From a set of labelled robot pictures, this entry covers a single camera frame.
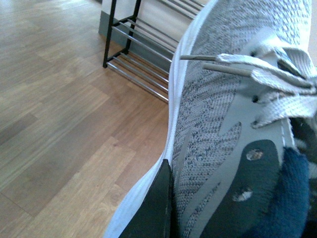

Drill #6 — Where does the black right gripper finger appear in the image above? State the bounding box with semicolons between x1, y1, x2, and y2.
120;159;178;238

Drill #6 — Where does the black metal shoe rack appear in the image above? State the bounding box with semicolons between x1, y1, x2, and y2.
99;0;206;102

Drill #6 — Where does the grey knit sneaker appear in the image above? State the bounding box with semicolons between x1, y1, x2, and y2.
105;0;317;238

